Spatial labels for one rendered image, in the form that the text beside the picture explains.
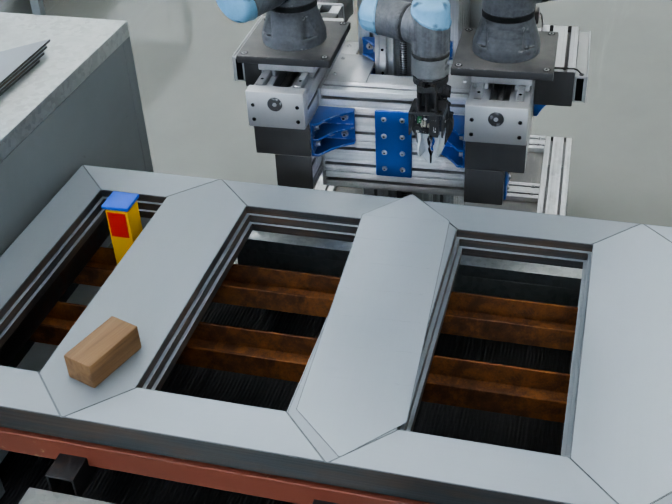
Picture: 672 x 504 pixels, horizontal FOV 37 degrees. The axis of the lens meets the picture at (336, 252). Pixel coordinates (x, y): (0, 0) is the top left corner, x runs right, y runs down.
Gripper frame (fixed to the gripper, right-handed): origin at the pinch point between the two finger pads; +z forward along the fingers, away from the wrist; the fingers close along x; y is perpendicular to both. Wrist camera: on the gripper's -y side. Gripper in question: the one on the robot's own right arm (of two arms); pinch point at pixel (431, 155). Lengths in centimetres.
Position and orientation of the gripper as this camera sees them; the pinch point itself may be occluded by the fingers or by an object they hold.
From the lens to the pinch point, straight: 215.6
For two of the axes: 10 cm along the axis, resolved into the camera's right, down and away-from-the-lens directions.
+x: 9.6, 1.2, -2.4
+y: -2.6, 5.8, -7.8
